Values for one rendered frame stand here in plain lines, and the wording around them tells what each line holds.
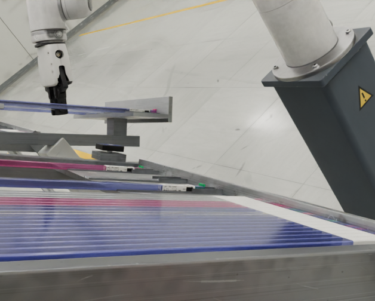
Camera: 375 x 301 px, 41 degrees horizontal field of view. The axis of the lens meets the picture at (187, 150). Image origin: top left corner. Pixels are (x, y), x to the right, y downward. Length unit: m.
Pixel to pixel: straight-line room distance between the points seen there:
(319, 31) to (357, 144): 0.26
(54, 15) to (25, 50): 7.41
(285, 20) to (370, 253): 0.65
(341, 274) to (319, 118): 0.70
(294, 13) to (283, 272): 0.71
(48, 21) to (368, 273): 0.97
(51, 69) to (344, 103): 0.68
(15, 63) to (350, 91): 7.76
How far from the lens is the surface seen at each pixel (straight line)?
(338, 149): 1.18
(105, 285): 0.34
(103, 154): 1.06
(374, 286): 0.53
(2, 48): 8.60
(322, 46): 1.09
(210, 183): 0.86
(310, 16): 1.07
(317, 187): 1.95
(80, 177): 0.88
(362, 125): 1.15
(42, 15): 1.27
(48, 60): 1.26
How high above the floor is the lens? 1.16
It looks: 25 degrees down
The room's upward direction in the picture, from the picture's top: 35 degrees counter-clockwise
